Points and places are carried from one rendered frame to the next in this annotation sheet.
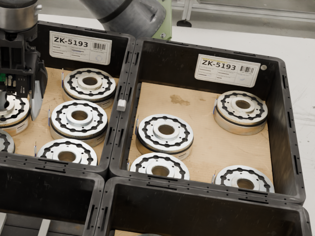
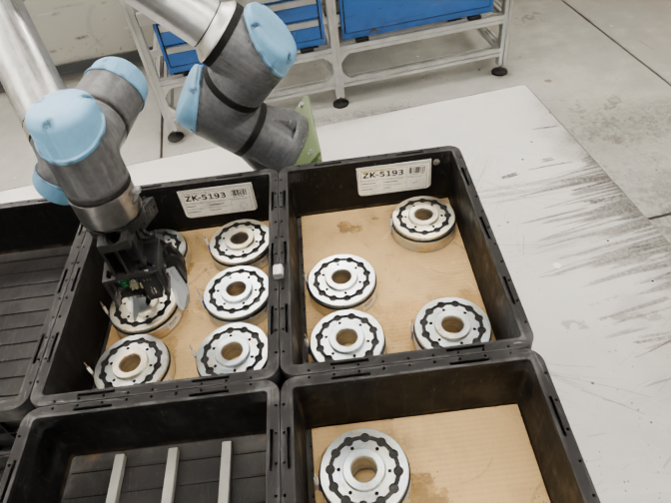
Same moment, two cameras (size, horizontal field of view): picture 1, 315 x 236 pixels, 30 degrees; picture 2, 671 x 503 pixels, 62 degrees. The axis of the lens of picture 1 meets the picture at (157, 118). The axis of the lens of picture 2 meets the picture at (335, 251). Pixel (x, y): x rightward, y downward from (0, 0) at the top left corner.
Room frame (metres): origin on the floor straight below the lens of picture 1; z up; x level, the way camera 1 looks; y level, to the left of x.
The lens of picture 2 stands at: (0.27, -0.04, 1.48)
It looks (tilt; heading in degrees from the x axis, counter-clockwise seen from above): 46 degrees down; 3
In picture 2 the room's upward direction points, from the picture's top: 8 degrees counter-clockwise
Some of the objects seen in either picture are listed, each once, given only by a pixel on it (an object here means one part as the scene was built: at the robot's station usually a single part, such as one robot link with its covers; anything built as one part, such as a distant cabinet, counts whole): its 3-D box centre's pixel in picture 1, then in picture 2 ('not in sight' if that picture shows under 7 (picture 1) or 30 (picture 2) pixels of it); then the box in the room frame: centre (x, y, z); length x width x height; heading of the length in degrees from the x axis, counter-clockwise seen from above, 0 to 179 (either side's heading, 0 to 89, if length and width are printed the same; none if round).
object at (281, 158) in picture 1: (203, 134); (385, 269); (0.82, -0.09, 0.87); 0.40 x 0.30 x 0.11; 1
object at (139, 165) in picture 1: (159, 174); (346, 340); (0.70, -0.02, 0.86); 0.10 x 0.10 x 0.01
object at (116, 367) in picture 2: not in sight; (130, 363); (0.70, 0.28, 0.86); 0.05 x 0.05 x 0.01
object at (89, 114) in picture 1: (79, 116); (236, 289); (0.81, 0.14, 0.86); 0.05 x 0.05 x 0.01
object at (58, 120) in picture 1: (79, 118); (237, 291); (0.81, 0.14, 0.86); 0.10 x 0.10 x 0.01
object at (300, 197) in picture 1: (208, 112); (384, 246); (0.82, -0.09, 0.92); 0.40 x 0.30 x 0.02; 1
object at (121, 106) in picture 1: (121, 105); (278, 271); (0.77, 0.06, 0.94); 0.02 x 0.01 x 0.01; 1
